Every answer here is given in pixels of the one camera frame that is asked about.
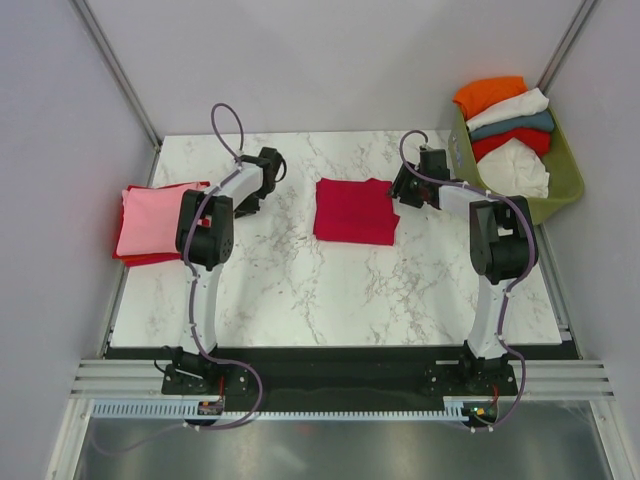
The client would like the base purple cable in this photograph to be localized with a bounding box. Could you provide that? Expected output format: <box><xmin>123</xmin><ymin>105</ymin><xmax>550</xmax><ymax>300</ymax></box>
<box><xmin>449</xmin><ymin>357</ymin><xmax>529</xmax><ymax>435</ymax></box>
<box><xmin>92</xmin><ymin>357</ymin><xmax>266</xmax><ymax>456</ymax></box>

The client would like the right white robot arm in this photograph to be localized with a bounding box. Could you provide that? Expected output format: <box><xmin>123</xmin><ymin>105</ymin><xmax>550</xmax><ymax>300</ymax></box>
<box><xmin>389</xmin><ymin>145</ymin><xmax>538</xmax><ymax>394</ymax></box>

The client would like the left aluminium frame post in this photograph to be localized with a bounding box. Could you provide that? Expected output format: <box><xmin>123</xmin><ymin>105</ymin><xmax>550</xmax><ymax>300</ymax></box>
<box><xmin>69</xmin><ymin>0</ymin><xmax>164</xmax><ymax>151</ymax></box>

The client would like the red shirt in bin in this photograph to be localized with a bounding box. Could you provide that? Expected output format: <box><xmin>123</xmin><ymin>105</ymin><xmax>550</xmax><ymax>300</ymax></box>
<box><xmin>471</xmin><ymin>127</ymin><xmax>553</xmax><ymax>163</ymax></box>

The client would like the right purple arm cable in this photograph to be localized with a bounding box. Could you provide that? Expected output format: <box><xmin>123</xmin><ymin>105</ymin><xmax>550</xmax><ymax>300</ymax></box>
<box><xmin>398</xmin><ymin>130</ymin><xmax>537</xmax><ymax>359</ymax></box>

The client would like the crumpled white shirt in bin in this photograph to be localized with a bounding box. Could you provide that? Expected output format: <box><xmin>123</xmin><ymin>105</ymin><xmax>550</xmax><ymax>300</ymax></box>
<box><xmin>477</xmin><ymin>139</ymin><xmax>550</xmax><ymax>199</ymax></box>

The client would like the aluminium frame post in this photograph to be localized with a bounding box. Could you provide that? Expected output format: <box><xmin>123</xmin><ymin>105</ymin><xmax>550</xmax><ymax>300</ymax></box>
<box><xmin>537</xmin><ymin>0</ymin><xmax>602</xmax><ymax>94</ymax></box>
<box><xmin>69</xmin><ymin>0</ymin><xmax>164</xmax><ymax>151</ymax></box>

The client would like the white slotted cable duct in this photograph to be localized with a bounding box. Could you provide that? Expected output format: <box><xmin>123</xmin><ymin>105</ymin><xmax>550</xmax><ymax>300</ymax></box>
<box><xmin>91</xmin><ymin>397</ymin><xmax>500</xmax><ymax>422</ymax></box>

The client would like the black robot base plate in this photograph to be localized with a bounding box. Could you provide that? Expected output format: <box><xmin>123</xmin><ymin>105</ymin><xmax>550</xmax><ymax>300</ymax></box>
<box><xmin>104</xmin><ymin>343</ymin><xmax>521</xmax><ymax>414</ymax></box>

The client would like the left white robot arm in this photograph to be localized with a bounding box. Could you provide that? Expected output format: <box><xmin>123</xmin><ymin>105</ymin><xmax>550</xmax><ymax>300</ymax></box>
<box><xmin>175</xmin><ymin>147</ymin><xmax>287</xmax><ymax>355</ymax></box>

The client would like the right aluminium frame post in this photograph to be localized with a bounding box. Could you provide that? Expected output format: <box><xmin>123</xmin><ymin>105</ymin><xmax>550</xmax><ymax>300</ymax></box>
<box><xmin>537</xmin><ymin>0</ymin><xmax>602</xmax><ymax>94</ymax></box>

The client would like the white folded shirt in bin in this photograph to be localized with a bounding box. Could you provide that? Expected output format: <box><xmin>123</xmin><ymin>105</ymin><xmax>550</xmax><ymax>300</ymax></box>
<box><xmin>466</xmin><ymin>88</ymin><xmax>549</xmax><ymax>132</ymax></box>

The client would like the olive green plastic bin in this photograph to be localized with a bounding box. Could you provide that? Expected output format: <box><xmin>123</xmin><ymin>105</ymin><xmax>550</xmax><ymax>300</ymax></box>
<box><xmin>448</xmin><ymin>108</ymin><xmax>584</xmax><ymax>226</ymax></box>

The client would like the crimson red t shirt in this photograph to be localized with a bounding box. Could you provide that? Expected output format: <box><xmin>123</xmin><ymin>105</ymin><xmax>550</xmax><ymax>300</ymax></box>
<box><xmin>313</xmin><ymin>178</ymin><xmax>399</xmax><ymax>246</ymax></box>

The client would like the teal shirt in bin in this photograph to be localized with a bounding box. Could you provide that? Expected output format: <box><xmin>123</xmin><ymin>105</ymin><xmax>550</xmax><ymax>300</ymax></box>
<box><xmin>469</xmin><ymin>110</ymin><xmax>555</xmax><ymax>142</ymax></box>

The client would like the orange t shirt in bin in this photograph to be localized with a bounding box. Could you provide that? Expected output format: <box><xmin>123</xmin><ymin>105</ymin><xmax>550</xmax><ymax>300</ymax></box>
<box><xmin>452</xmin><ymin>76</ymin><xmax>528</xmax><ymax>120</ymax></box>

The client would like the pink t shirt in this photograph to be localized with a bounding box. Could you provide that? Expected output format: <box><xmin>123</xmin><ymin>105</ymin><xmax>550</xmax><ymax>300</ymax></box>
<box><xmin>115</xmin><ymin>182</ymin><xmax>207</xmax><ymax>256</ymax></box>

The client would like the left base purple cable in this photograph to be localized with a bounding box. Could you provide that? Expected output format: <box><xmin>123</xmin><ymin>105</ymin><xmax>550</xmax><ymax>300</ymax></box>
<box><xmin>92</xmin><ymin>357</ymin><xmax>266</xmax><ymax>456</ymax></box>

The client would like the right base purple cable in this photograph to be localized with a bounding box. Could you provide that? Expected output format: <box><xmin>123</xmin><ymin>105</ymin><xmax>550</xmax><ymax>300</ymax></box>
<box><xmin>449</xmin><ymin>357</ymin><xmax>529</xmax><ymax>435</ymax></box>

